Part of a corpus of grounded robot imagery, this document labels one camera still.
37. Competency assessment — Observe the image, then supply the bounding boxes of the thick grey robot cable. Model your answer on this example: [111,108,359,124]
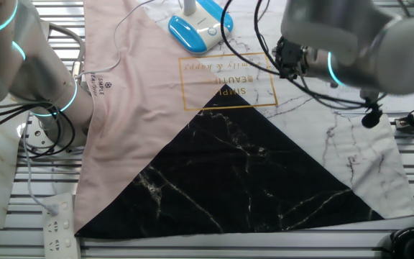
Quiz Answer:
[47,22,86,86]

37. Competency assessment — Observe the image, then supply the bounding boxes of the thin white lamp cable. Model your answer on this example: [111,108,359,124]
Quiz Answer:
[22,0,157,217]

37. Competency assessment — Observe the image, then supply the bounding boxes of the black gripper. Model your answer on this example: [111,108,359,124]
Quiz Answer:
[274,35,309,79]

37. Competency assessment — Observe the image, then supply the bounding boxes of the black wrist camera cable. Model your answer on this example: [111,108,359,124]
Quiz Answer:
[220,0,387,109]

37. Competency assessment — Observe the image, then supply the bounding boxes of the printed white paper sheets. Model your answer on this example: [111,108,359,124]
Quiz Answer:
[379,92,414,114]

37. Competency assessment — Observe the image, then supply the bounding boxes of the marble pink black tablecloth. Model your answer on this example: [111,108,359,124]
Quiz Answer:
[73,0,414,240]

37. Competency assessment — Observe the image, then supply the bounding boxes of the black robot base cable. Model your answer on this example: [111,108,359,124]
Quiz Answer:
[0,101,78,160]

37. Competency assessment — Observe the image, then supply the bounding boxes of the blue and white desk lamp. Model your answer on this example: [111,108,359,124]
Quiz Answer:
[167,0,234,55]

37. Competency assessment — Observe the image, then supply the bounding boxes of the white power strip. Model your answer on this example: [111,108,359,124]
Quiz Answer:
[41,193,82,259]

